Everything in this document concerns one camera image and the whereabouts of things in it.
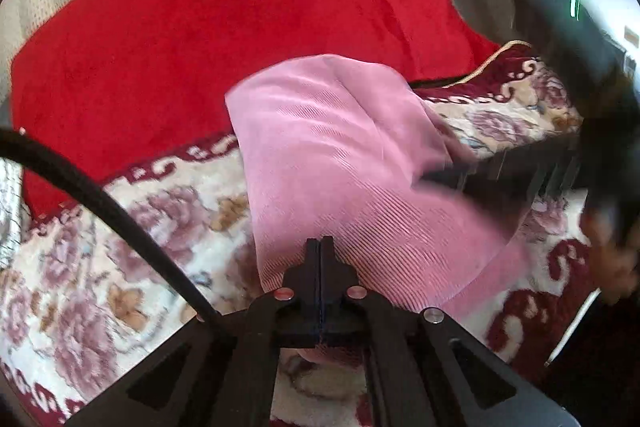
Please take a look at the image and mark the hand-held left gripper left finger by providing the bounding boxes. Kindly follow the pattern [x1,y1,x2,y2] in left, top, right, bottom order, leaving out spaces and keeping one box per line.
[65,237,322,427]

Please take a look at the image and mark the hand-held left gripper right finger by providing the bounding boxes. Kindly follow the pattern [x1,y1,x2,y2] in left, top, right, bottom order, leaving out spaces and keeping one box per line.
[320,235,583,427]

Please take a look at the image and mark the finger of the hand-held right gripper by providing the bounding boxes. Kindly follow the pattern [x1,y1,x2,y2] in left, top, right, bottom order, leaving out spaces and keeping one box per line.
[417,139,583,210]

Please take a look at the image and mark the pink corduroy garment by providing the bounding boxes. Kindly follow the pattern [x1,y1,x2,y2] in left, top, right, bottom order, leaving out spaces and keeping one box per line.
[225,53,532,365]

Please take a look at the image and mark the person's right hand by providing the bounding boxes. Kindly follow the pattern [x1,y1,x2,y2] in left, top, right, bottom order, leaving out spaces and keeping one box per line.
[582,207,640,305]

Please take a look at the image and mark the dark brown sofa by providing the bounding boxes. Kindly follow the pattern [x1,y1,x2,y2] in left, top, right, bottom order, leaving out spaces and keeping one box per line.
[437,0,556,50]

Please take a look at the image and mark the floral plush blanket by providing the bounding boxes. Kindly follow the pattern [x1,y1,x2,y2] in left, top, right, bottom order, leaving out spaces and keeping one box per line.
[0,41,608,427]

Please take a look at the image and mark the red blanket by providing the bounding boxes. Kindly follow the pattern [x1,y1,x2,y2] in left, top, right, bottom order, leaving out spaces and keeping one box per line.
[10,0,501,220]

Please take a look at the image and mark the white black-patterned cloth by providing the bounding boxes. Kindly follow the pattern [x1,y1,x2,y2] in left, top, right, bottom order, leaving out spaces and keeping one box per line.
[0,157,26,270]

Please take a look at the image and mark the black cable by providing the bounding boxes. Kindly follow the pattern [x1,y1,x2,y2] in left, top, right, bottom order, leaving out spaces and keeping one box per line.
[0,128,236,338]

